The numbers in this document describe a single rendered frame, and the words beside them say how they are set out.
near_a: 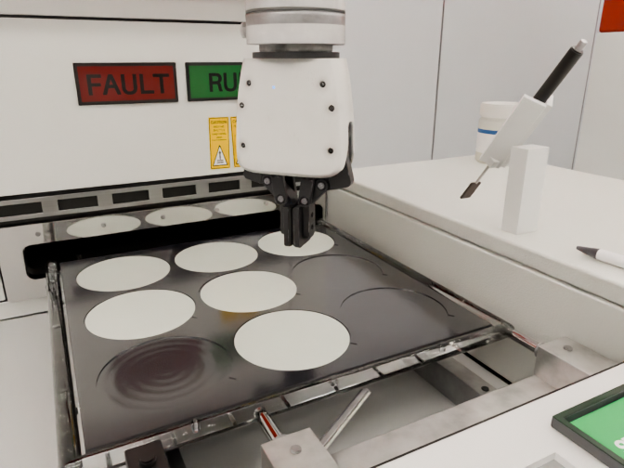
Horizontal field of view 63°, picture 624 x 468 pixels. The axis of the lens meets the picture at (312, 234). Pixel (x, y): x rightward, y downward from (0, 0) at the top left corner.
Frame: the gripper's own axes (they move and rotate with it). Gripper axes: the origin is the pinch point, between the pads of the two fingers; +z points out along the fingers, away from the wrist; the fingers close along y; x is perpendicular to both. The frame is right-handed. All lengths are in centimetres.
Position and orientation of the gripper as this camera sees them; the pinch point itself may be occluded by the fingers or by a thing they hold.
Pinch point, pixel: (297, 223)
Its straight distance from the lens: 48.9
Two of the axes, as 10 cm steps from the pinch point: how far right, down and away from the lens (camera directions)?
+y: 9.3, 1.2, -3.4
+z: 0.0, 9.5, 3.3
